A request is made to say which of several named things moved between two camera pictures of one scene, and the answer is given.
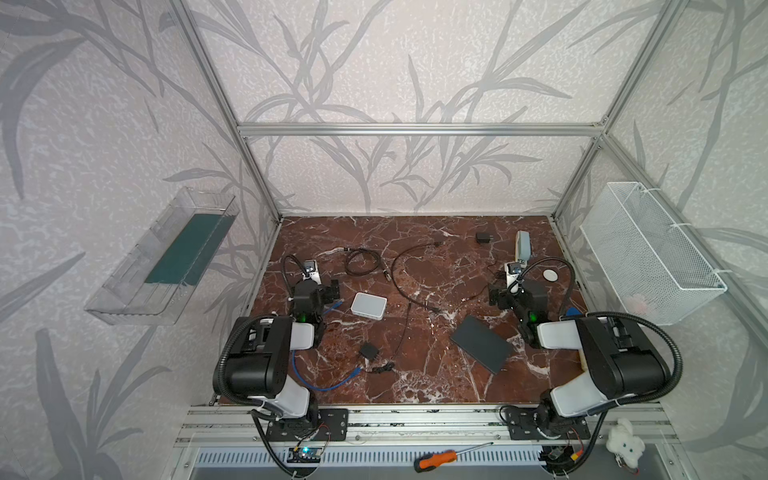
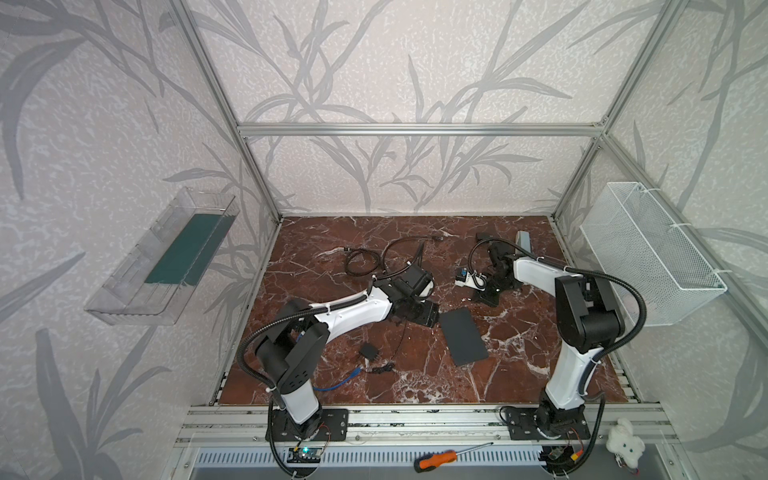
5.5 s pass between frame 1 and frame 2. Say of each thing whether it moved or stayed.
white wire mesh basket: stayed
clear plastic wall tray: stayed
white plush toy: stayed
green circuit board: stayed
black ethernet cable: moved
